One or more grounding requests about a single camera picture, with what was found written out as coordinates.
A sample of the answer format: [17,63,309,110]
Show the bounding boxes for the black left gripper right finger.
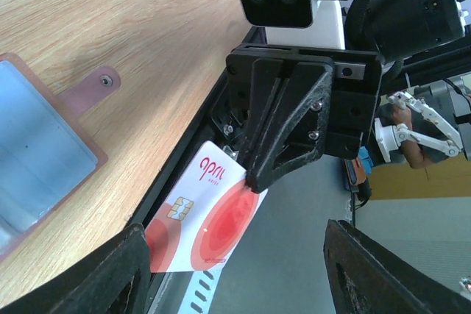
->
[323,219,470,313]

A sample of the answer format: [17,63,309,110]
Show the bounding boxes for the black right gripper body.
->
[210,43,383,160]

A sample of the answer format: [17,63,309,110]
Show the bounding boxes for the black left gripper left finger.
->
[1,224,150,313]

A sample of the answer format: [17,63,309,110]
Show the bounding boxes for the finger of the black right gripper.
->
[246,58,333,193]
[241,58,283,182]

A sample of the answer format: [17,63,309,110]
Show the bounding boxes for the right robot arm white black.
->
[226,0,467,193]

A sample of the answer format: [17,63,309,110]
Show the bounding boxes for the white robot hand in background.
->
[370,91,464,163]

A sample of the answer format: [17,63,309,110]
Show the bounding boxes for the light blue slotted cable duct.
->
[177,270,222,314]

